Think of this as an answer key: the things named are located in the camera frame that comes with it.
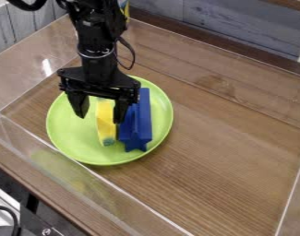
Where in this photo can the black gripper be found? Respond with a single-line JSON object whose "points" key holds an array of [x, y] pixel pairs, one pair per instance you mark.
{"points": [[98, 78]]}

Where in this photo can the yellow toy banana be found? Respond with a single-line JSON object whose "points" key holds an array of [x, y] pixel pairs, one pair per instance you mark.
{"points": [[106, 127]]}

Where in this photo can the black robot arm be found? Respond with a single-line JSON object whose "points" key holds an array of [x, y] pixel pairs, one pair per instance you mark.
{"points": [[100, 21]]}

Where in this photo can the green round plate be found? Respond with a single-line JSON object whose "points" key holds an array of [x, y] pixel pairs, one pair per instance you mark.
{"points": [[74, 135]]}

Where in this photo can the blue star-shaped block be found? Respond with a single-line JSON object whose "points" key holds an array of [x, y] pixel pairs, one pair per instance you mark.
{"points": [[135, 130]]}

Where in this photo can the clear acrylic tray walls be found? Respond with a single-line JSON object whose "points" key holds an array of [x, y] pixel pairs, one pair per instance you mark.
{"points": [[217, 174]]}

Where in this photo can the yellow blue tin can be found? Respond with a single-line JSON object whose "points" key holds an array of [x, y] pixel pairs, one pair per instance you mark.
{"points": [[124, 4]]}

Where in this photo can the black chair armrest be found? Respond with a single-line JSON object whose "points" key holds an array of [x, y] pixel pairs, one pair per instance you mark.
{"points": [[10, 226]]}

